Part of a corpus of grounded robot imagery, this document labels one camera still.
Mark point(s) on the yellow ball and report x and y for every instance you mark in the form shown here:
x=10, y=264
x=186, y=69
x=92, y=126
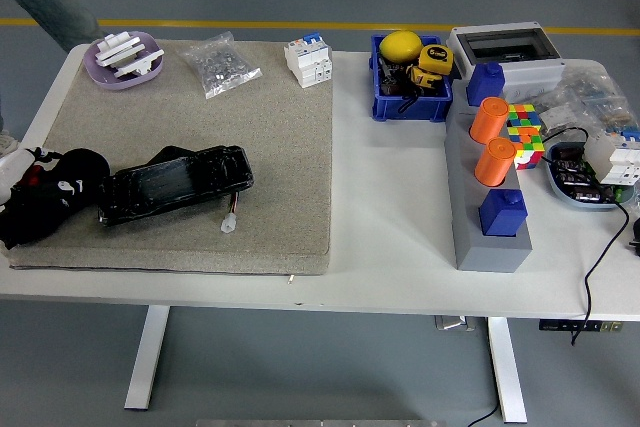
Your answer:
x=400, y=47

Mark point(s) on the white table leg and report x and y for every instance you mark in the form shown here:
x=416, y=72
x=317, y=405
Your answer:
x=507, y=372
x=147, y=357

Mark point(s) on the black desk control panel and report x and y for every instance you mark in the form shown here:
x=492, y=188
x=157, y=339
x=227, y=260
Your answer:
x=555, y=326

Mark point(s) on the colourful puzzle cube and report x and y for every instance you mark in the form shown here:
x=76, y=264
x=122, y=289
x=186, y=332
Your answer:
x=522, y=114
x=530, y=149

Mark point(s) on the light blue bowl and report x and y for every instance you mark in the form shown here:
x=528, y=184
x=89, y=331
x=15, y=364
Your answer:
x=553, y=182

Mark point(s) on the dark electronic parts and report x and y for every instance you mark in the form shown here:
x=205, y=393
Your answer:
x=575, y=177

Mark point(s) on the blue block with knob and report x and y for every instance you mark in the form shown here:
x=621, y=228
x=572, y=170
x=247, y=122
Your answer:
x=485, y=87
x=500, y=217

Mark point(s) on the white electrical distribution box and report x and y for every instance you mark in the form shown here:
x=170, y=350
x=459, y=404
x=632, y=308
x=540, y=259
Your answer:
x=530, y=72

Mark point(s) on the white plastic strips stack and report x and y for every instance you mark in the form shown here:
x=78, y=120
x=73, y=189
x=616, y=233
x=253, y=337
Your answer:
x=117, y=47

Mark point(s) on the black rag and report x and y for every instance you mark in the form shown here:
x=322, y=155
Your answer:
x=30, y=227

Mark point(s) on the purple plastic bowl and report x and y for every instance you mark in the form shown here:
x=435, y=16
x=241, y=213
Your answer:
x=100, y=78

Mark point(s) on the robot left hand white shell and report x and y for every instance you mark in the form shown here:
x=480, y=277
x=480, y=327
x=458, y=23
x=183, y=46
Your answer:
x=15, y=172

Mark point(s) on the orange cylinder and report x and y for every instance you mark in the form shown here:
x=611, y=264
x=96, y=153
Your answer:
x=487, y=122
x=492, y=164

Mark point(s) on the grey-brown mat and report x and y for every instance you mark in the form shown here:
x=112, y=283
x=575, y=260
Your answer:
x=250, y=147

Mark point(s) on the brown cylindrical part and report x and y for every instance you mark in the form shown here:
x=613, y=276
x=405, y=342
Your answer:
x=391, y=88

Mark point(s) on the yellow tape measure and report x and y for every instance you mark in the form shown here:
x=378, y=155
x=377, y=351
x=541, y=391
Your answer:
x=435, y=57

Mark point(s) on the blue plastic bin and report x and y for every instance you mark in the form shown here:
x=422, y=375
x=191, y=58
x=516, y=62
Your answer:
x=415, y=109

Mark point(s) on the clear bag of electronic parts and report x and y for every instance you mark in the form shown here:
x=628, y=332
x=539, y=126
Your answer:
x=600, y=92

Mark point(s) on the white circuit breaker module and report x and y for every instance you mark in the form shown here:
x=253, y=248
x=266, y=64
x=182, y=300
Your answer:
x=615, y=162

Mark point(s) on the black plug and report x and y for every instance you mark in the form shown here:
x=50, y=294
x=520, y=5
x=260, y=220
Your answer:
x=636, y=234

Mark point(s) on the grey block holder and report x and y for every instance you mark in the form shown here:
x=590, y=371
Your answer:
x=492, y=254

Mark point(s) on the grey metal box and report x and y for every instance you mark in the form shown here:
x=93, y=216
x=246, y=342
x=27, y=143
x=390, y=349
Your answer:
x=452, y=323

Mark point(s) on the clear bag of screws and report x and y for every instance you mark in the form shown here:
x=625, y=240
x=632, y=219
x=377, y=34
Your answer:
x=220, y=67

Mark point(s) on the white circuit breaker blue switch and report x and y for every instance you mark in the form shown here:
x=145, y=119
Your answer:
x=307, y=64

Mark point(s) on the clear bag with white label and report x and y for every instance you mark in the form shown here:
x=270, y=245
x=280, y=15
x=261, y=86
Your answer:
x=555, y=118

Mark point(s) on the yellow black tool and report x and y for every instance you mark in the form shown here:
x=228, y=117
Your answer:
x=422, y=77

